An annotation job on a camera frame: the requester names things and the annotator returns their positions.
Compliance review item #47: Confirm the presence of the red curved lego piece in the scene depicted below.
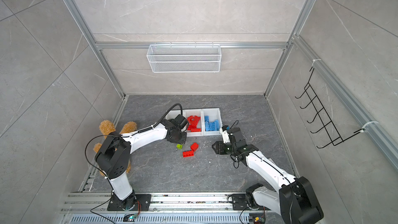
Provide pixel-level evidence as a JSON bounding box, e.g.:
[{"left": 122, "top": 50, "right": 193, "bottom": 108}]
[{"left": 188, "top": 116, "right": 201, "bottom": 128}]

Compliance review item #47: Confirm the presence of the blue lego brick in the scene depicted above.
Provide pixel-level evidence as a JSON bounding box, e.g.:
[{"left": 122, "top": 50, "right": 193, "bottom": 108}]
[
  {"left": 206, "top": 120, "right": 220, "bottom": 131},
  {"left": 204, "top": 116, "right": 210, "bottom": 131}
]

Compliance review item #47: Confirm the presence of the red square lego brick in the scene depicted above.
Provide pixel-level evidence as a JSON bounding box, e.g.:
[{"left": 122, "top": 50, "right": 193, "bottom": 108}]
[{"left": 190, "top": 143, "right": 199, "bottom": 152}]

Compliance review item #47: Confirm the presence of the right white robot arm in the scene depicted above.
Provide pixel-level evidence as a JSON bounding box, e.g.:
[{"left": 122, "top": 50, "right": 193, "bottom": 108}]
[{"left": 212, "top": 125, "right": 324, "bottom": 224}]

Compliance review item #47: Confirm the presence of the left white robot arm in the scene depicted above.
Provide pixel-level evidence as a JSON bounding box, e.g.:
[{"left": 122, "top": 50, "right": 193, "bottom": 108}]
[{"left": 93, "top": 103, "right": 188, "bottom": 211}]

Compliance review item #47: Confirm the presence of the white middle plastic bin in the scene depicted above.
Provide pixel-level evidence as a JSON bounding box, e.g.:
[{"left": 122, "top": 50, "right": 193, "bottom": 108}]
[{"left": 183, "top": 109, "right": 205, "bottom": 137}]

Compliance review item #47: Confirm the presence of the white right plastic bin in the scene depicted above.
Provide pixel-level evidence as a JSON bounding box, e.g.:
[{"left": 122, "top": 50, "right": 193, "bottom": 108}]
[{"left": 202, "top": 108, "right": 222, "bottom": 136}]

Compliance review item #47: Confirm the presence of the brown plush teddy bear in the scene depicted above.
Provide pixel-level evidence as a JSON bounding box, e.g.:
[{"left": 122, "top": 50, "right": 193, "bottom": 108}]
[{"left": 93, "top": 119, "right": 138, "bottom": 176}]

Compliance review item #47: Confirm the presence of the white wire mesh basket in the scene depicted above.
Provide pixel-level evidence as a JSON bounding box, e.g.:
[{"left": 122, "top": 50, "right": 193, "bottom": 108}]
[{"left": 147, "top": 44, "right": 222, "bottom": 73}]

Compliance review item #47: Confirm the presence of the black wire hook rack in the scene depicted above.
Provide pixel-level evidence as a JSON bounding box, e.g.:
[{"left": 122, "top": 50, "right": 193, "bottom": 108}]
[{"left": 294, "top": 67, "right": 365, "bottom": 149}]

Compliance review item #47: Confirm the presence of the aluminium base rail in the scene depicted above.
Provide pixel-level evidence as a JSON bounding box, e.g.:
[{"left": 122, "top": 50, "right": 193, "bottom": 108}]
[{"left": 59, "top": 192, "right": 283, "bottom": 224}]

